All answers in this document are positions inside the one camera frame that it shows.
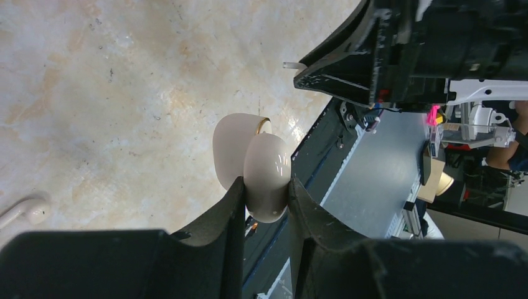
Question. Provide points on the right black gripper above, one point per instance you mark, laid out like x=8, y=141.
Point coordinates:
x=411, y=52

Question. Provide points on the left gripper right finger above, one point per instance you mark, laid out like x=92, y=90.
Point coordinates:
x=446, y=269

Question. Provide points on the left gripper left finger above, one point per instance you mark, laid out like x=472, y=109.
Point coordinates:
x=204, y=259

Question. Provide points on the small beige earbud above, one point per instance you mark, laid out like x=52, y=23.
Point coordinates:
x=294, y=65
x=35, y=210

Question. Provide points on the beige rounded block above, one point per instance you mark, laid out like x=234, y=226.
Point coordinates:
x=244, y=146

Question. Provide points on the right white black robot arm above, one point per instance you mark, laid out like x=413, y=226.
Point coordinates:
x=418, y=53

